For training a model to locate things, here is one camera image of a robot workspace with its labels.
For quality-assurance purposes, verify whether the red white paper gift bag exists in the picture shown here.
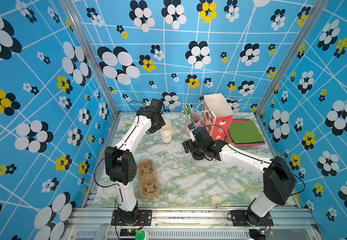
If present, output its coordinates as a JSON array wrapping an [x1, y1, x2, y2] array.
[[195, 94, 234, 141]]

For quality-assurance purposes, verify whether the green push button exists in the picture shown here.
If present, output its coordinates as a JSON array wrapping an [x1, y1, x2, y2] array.
[[135, 230, 150, 240]]

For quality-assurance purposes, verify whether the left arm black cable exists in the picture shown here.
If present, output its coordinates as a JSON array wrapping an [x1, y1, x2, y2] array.
[[93, 100, 150, 190]]

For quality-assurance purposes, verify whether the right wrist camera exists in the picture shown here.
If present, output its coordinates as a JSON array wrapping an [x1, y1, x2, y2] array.
[[187, 124, 196, 142]]

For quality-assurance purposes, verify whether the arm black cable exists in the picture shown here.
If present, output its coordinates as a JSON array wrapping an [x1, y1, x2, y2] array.
[[203, 124, 306, 197], [93, 100, 150, 190]]

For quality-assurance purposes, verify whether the pink straw holder cup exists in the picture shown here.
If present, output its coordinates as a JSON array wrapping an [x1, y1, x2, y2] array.
[[184, 113, 201, 137]]

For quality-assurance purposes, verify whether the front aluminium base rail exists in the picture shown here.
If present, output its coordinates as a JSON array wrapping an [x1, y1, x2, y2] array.
[[62, 206, 324, 240]]

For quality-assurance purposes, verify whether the brown pulp cup carrier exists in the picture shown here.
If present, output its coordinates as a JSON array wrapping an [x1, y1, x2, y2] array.
[[137, 159, 161, 200]]

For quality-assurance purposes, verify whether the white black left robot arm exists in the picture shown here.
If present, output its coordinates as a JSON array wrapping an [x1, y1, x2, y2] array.
[[104, 99, 165, 223]]

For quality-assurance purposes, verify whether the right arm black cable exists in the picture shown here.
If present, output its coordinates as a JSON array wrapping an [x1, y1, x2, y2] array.
[[203, 124, 306, 197]]

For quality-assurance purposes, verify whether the stack of white paper cups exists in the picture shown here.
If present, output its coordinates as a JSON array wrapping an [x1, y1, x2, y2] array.
[[158, 120, 172, 145]]

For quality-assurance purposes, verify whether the aluminium frame post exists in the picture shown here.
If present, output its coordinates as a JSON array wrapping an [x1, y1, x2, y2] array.
[[255, 0, 329, 118], [60, 0, 119, 119]]

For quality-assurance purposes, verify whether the left aluminium frame post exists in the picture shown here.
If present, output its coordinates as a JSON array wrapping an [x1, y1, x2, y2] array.
[[60, 0, 119, 119]]

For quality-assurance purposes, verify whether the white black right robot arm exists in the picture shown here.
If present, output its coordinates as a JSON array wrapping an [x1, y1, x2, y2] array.
[[182, 127, 296, 226]]

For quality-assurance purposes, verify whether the right aluminium frame post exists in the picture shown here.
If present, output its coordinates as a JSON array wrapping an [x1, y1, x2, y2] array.
[[255, 0, 329, 118]]

